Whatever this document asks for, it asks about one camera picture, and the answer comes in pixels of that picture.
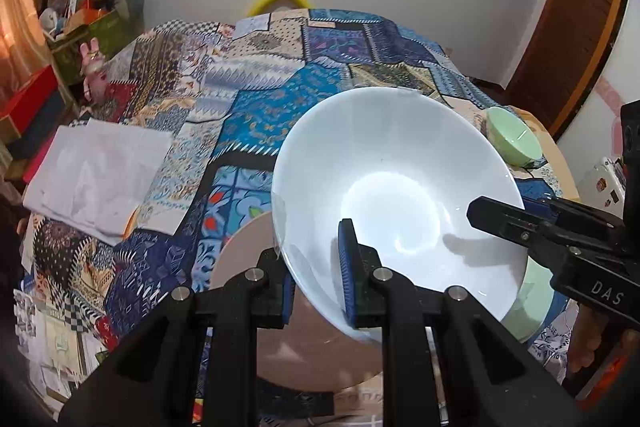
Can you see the large white bowl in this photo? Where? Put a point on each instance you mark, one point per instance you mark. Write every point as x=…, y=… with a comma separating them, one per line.
x=400, y=167

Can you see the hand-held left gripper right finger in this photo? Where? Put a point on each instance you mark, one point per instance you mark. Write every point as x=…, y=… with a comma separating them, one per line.
x=345, y=267

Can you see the small green bowl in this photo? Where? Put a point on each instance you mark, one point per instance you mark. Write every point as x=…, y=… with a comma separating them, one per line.
x=510, y=139

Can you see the person's right hand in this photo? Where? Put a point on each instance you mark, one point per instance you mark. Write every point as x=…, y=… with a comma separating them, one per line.
x=587, y=337

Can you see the patchwork printed blanket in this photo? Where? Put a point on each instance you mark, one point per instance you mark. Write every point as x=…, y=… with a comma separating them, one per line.
x=260, y=107

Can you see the brown plate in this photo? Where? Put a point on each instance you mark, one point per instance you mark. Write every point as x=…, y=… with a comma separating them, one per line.
x=240, y=257

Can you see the orange curtain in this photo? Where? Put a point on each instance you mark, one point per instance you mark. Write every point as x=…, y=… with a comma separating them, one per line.
x=20, y=7

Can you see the small grey plush toy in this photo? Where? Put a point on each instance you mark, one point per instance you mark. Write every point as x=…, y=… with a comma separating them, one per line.
x=50, y=19

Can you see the patterned cloth pile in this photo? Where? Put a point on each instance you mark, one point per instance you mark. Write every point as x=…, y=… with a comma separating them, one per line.
x=50, y=342

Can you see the white cloth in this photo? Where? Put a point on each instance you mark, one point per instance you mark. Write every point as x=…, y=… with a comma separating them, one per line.
x=95, y=177

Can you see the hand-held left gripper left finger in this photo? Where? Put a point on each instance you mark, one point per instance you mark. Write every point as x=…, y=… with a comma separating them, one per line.
x=288, y=302

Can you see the brown wooden door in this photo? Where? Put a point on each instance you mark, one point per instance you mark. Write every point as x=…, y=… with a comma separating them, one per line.
x=570, y=37

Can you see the cardboard box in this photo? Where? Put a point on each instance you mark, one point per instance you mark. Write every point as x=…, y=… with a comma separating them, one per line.
x=360, y=404

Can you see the green plate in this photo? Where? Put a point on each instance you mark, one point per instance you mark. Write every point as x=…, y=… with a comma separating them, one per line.
x=535, y=307

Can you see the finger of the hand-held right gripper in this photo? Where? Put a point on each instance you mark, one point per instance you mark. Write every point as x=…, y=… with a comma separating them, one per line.
x=505, y=219
x=585, y=222

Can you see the white suitcase with stickers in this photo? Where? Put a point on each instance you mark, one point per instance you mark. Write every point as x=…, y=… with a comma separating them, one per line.
x=600, y=182

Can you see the dark blue box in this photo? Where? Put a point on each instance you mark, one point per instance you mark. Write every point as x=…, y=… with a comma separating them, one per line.
x=45, y=122

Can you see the green box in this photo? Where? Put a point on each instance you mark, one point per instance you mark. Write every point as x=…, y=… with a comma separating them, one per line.
x=100, y=37

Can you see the red box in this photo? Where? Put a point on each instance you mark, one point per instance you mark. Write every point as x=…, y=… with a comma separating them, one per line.
x=30, y=99

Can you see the pink rabbit toy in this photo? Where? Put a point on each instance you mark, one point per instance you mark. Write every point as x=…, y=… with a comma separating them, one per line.
x=94, y=57

